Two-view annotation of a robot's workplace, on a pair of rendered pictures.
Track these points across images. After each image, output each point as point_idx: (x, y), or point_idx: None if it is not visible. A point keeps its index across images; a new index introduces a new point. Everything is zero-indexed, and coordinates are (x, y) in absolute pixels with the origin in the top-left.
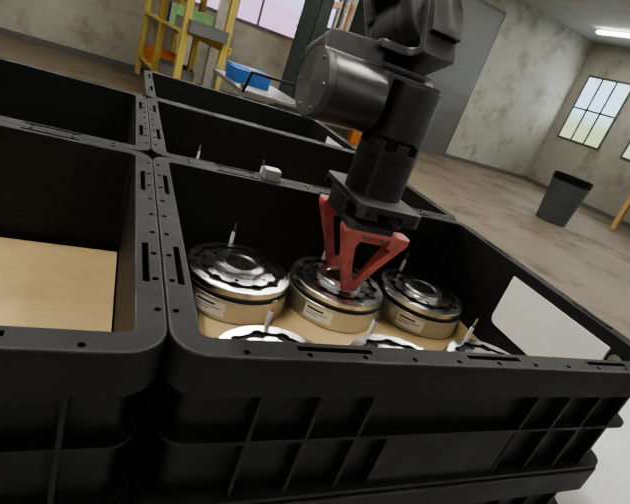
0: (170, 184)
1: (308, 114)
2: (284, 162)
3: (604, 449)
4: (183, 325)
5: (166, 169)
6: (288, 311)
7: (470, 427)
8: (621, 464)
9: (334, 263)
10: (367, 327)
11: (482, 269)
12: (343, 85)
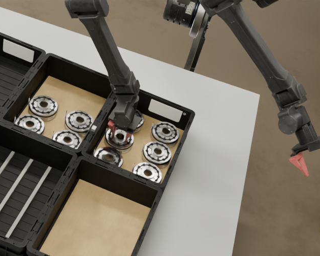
0: (103, 160)
1: (124, 127)
2: (31, 87)
3: (173, 100)
4: (158, 185)
5: (92, 156)
6: None
7: None
8: (179, 102)
9: (114, 132)
10: None
11: (139, 97)
12: (131, 120)
